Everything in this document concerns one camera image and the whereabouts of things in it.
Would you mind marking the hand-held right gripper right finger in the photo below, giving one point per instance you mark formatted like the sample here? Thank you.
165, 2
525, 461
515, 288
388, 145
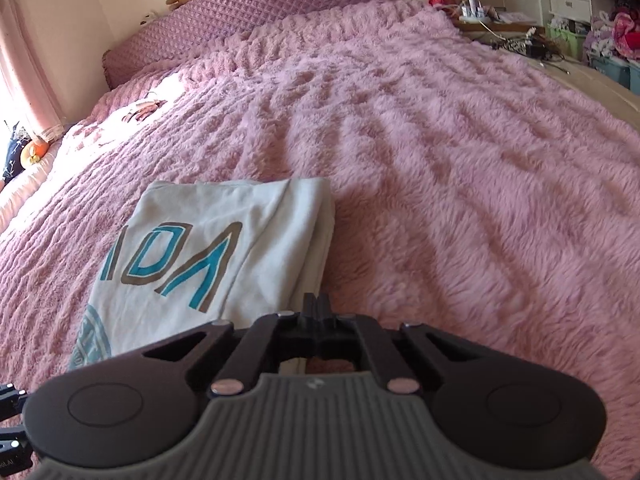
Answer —
327, 321

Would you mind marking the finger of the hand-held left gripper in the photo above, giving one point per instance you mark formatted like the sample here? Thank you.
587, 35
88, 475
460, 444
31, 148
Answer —
11, 396
12, 452

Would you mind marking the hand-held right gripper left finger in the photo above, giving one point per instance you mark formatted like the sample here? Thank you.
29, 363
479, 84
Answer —
311, 321

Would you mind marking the white printed sweatshirt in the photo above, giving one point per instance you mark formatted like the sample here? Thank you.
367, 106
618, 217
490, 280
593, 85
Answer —
280, 220

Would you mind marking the pile of clothes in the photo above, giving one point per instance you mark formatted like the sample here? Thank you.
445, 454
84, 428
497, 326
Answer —
622, 27

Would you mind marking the pink fluffy blanket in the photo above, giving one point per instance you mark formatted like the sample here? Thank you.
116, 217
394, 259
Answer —
450, 185

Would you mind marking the cream bed sheet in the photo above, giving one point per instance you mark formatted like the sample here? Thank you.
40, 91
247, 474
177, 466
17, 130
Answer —
22, 195

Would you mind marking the dark blue floral cushion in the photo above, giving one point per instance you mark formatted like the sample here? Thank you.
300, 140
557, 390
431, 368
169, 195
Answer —
11, 155

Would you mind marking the orange plush toy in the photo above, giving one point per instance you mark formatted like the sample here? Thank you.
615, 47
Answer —
36, 152

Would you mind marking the small brown cloth toy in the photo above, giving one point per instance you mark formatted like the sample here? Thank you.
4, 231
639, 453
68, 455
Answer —
142, 111

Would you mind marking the purple quilted headboard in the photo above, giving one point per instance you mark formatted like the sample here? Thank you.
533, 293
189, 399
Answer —
260, 10

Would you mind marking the pink curtain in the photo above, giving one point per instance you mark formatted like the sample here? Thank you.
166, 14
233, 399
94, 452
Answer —
30, 60

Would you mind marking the small white plush toy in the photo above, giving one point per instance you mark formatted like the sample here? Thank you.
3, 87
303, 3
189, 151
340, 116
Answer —
149, 17

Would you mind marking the wooden nightstand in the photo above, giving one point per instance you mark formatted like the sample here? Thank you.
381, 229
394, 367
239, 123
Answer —
500, 22

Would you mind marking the green storage bin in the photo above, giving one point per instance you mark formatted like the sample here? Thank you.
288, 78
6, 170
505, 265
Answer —
570, 40

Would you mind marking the blue storage bin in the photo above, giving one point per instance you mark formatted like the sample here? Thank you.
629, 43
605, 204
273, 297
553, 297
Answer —
610, 70

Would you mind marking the white drawer box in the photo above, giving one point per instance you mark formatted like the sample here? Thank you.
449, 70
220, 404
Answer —
569, 5

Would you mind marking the beige bed frame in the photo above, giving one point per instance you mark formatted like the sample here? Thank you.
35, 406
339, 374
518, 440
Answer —
600, 90

